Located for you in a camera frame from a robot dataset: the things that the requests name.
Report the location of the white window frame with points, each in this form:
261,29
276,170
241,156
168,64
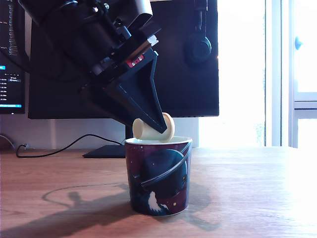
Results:
276,74

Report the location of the pale grey camera box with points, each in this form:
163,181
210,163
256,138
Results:
143,6

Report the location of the lit computer screen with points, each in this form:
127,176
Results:
12,86

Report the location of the brown round object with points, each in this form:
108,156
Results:
5,143

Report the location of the blue window knob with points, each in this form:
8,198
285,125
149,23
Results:
298,42

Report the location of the cream coffee capsule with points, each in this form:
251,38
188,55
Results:
146,132

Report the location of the planet print coffee mug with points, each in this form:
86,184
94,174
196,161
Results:
158,178

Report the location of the large black monitor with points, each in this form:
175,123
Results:
185,86

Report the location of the black headphones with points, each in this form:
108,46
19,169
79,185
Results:
198,49

